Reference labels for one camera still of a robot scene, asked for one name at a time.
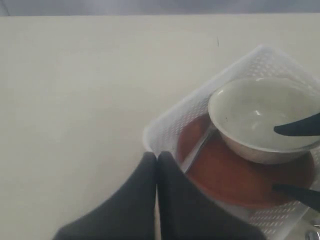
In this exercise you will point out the speckled ceramic floral bowl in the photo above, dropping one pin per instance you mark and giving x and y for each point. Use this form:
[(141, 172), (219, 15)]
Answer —
[(246, 110)]

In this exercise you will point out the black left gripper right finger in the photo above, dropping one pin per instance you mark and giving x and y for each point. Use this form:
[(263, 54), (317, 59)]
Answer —
[(187, 214)]

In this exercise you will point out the silver knife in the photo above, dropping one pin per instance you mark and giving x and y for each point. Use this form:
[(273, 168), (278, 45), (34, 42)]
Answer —
[(192, 156)]

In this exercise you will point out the stainless steel cup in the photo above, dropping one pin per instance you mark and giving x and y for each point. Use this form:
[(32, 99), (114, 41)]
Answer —
[(312, 235)]

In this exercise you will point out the dark plate in basket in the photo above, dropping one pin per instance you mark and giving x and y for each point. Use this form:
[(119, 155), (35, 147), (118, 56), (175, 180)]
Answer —
[(227, 177)]

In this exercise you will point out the white plastic woven basket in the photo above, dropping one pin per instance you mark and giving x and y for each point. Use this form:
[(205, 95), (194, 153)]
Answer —
[(262, 62)]

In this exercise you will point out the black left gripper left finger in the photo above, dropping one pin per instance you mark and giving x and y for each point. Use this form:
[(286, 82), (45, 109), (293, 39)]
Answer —
[(129, 214)]

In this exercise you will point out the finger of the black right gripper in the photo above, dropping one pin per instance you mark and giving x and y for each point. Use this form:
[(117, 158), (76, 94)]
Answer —
[(308, 197), (307, 127)]

